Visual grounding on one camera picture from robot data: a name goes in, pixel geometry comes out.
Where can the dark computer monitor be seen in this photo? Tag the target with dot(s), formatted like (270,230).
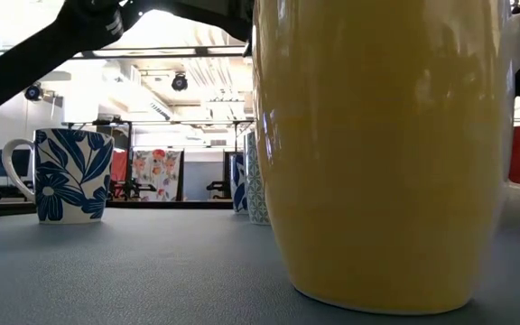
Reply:
(9,162)

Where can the orange cloth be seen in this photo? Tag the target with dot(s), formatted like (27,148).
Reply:
(119,164)

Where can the teal geometric pattern mug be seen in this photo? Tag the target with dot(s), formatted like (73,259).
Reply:
(255,189)

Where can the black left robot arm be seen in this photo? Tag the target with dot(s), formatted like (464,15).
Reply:
(39,54)

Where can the floral print cloth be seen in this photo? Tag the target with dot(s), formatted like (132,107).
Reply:
(157,173)

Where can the black background rig frame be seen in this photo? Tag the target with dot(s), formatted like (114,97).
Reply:
(129,135)

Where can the black ceiling spotlight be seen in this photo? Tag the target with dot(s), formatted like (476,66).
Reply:
(179,82)
(33,92)

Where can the blue floral white mug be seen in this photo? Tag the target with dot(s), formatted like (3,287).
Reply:
(238,185)
(70,180)

